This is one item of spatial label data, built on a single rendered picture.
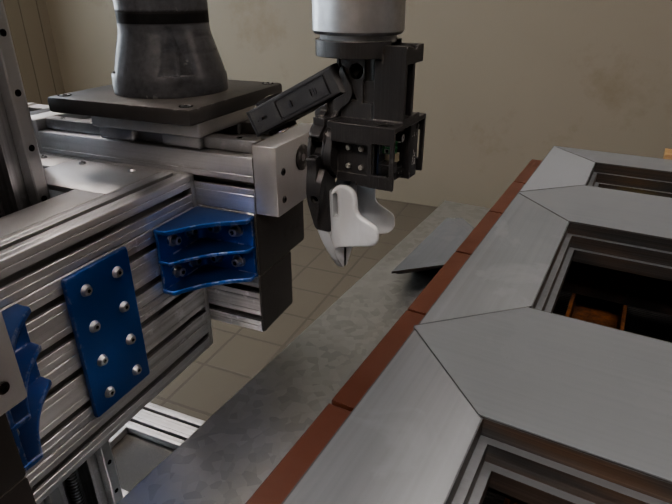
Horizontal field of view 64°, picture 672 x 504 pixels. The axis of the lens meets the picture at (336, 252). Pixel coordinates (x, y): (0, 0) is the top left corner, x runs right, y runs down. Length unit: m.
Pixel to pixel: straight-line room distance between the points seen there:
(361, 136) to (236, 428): 0.40
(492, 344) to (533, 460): 0.12
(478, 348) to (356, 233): 0.15
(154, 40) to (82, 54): 3.74
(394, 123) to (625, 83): 2.65
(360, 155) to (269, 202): 0.24
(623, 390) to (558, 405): 0.06
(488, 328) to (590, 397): 0.11
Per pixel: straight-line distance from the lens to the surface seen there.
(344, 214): 0.49
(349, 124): 0.45
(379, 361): 0.55
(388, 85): 0.45
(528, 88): 3.07
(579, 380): 0.50
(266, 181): 0.67
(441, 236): 1.10
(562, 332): 0.56
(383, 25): 0.44
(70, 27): 4.51
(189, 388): 1.87
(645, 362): 0.55
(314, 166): 0.47
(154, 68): 0.73
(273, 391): 0.75
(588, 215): 0.86
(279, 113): 0.51
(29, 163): 0.70
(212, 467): 0.66
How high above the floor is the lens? 1.16
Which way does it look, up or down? 26 degrees down
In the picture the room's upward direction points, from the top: straight up
